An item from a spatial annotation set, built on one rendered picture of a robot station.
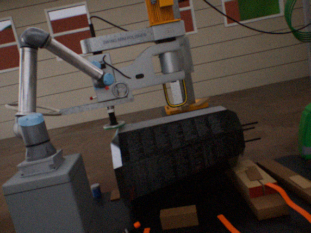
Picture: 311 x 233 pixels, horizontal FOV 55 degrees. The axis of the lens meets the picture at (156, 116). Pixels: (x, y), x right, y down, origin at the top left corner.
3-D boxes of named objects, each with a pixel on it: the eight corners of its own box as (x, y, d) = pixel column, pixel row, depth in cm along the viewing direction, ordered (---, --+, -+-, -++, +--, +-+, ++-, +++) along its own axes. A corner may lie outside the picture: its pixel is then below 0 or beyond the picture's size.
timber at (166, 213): (162, 229, 248) (159, 217, 246) (163, 222, 260) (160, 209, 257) (198, 224, 244) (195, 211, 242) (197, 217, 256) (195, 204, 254)
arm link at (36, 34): (33, 19, 189) (118, 75, 224) (27, 24, 199) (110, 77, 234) (23, 34, 186) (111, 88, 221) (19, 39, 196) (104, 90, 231)
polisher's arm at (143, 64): (181, 88, 310) (172, 40, 301) (189, 89, 288) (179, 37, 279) (111, 104, 297) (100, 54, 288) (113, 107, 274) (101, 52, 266)
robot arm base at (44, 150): (55, 155, 185) (50, 140, 183) (23, 164, 181) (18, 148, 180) (58, 149, 203) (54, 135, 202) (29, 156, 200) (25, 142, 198)
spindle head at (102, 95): (133, 95, 301) (124, 50, 293) (137, 97, 280) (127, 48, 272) (97, 103, 295) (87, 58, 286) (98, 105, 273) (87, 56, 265)
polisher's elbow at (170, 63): (163, 73, 306) (159, 54, 303) (182, 70, 302) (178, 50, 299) (160, 75, 288) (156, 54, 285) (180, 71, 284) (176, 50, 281)
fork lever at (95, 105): (132, 100, 300) (131, 95, 299) (135, 101, 281) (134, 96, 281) (61, 113, 287) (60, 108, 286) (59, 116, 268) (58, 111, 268)
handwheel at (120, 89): (129, 95, 282) (125, 79, 279) (130, 96, 272) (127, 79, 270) (113, 99, 279) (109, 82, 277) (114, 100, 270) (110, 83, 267)
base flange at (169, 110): (164, 108, 391) (164, 105, 390) (202, 101, 390) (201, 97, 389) (167, 115, 343) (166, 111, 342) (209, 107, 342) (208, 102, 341)
